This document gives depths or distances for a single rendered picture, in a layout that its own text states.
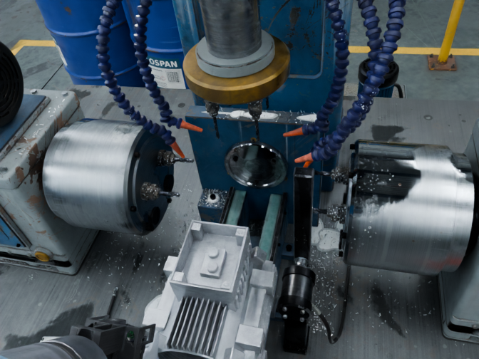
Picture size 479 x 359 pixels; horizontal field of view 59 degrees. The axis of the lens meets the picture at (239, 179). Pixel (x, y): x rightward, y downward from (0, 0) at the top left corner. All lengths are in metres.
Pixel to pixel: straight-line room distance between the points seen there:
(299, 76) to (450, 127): 0.65
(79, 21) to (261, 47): 2.03
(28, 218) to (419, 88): 2.50
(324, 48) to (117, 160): 0.47
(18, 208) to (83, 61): 1.87
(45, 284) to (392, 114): 1.13
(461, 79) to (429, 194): 2.42
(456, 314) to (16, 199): 0.91
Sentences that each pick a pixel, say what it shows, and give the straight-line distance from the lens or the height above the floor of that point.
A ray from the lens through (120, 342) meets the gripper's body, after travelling 0.55.
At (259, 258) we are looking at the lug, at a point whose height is 1.09.
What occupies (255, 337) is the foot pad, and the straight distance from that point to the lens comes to 0.69.
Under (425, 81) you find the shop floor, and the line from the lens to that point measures 3.08.
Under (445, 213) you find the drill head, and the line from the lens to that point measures 0.78.
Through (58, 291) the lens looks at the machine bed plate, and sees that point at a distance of 1.18.
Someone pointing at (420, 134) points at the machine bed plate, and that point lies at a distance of 1.42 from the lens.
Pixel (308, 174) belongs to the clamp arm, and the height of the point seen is 1.25.
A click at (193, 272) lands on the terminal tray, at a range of 0.71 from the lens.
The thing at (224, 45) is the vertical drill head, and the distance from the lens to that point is 0.68.
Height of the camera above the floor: 1.72
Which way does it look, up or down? 47 degrees down
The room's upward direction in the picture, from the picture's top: 8 degrees counter-clockwise
